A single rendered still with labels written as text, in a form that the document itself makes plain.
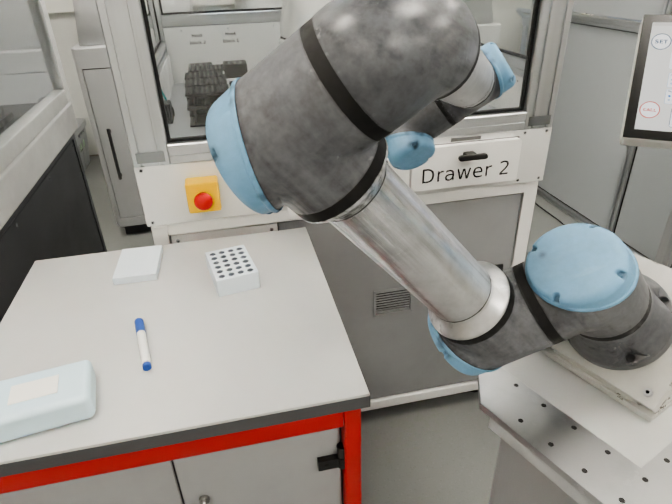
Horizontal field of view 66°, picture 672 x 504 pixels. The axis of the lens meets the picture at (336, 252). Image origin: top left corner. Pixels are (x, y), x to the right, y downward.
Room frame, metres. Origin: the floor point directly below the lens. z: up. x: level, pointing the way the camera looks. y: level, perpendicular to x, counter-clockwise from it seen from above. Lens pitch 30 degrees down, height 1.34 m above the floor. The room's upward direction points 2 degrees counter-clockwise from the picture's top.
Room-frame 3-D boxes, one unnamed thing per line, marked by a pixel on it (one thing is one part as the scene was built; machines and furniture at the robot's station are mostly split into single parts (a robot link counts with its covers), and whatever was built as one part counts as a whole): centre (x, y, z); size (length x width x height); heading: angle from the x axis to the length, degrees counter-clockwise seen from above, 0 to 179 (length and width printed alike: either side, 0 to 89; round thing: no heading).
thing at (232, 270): (0.92, 0.22, 0.78); 0.12 x 0.08 x 0.04; 22
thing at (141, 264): (0.97, 0.43, 0.77); 0.13 x 0.09 x 0.02; 10
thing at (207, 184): (1.09, 0.30, 0.88); 0.07 x 0.05 x 0.07; 102
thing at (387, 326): (1.66, 0.02, 0.40); 1.03 x 0.95 x 0.80; 102
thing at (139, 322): (0.70, 0.34, 0.77); 0.14 x 0.02 x 0.02; 23
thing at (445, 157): (1.24, -0.33, 0.87); 0.29 x 0.02 x 0.11; 102
